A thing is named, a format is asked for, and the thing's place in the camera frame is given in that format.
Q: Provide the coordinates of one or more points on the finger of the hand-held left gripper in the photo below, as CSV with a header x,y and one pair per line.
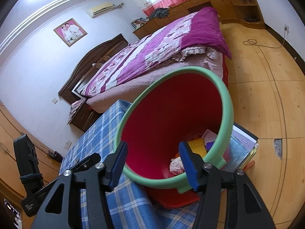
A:
x,y
88,161

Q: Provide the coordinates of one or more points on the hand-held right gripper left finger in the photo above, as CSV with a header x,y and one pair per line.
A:
x,y
118,169

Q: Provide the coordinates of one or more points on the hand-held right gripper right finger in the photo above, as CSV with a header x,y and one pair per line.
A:
x,y
190,169

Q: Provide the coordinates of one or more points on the cream tissue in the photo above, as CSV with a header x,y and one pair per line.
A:
x,y
176,165

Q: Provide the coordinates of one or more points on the yellow foam fruit net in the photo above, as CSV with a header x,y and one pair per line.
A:
x,y
196,148

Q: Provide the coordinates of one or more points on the purple wrapper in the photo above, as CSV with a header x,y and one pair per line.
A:
x,y
209,146

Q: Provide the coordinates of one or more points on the small white carton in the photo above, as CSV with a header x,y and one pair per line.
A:
x,y
209,134

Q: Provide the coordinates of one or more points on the red bin with green rim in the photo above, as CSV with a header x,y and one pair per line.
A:
x,y
166,105

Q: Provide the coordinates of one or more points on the orange crumpled plastic bag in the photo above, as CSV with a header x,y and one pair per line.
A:
x,y
177,155

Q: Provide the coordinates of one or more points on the black power strip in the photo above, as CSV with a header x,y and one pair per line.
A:
x,y
56,157

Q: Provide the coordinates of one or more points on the blue plaid tablecloth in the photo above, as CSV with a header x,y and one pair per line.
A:
x,y
100,128

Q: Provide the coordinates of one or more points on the dark wooden nightstand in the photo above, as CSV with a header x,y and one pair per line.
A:
x,y
83,119

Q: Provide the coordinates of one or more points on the stack of books and papers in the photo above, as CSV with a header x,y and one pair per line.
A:
x,y
240,148

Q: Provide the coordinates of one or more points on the pink floral cloth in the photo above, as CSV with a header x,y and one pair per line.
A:
x,y
76,105

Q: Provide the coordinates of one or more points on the white pillow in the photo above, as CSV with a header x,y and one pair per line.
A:
x,y
76,88

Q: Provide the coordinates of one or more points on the bed with pink sheet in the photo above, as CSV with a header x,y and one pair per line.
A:
x,y
119,93

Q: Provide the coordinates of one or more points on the dark wooden headboard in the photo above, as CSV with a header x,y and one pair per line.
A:
x,y
102,50

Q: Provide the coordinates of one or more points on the bed with purple quilt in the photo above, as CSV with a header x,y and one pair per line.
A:
x,y
154,50

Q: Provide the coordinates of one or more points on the row of books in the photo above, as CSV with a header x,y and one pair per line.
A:
x,y
138,23

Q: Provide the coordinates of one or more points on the grey pile of clothes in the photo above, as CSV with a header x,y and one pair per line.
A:
x,y
160,13

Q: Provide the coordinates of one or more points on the flat black item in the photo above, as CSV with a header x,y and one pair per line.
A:
x,y
250,19

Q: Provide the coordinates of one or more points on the white wall socket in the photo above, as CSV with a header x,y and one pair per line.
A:
x,y
286,28
68,144

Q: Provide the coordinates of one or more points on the white light switch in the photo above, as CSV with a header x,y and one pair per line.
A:
x,y
55,100

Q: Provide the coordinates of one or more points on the framed wall photo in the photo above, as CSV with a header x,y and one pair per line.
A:
x,y
70,31

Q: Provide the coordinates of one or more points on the wall air conditioner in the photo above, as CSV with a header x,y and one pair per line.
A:
x,y
100,10

